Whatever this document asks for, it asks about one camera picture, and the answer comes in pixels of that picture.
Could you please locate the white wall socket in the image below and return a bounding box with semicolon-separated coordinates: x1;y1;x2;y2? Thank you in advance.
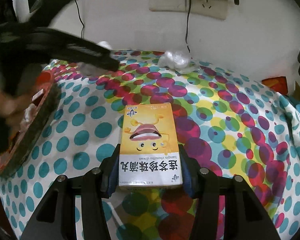
187;0;230;21

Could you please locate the red packet by wall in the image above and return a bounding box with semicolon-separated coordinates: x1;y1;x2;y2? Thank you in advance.
262;76;288;95

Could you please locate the polka dot bed sheet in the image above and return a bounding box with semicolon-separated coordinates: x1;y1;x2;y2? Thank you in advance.
0;50;300;239

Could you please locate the crumpled clear plastic wrap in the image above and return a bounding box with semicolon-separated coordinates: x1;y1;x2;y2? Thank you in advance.
158;50;197;75

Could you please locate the red round tray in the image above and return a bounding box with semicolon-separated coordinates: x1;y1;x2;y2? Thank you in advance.
0;70;61;178

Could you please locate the yellow medicine box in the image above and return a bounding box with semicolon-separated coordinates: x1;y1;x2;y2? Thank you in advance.
119;103;183;188

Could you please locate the white knotted sock ball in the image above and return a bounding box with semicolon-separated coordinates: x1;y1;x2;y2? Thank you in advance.
97;41;112;50

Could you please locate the red box in tray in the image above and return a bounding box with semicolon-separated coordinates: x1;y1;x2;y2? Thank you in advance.
32;88;45;104

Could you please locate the grey sock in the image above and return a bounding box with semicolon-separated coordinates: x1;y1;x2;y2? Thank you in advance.
77;62;110;77

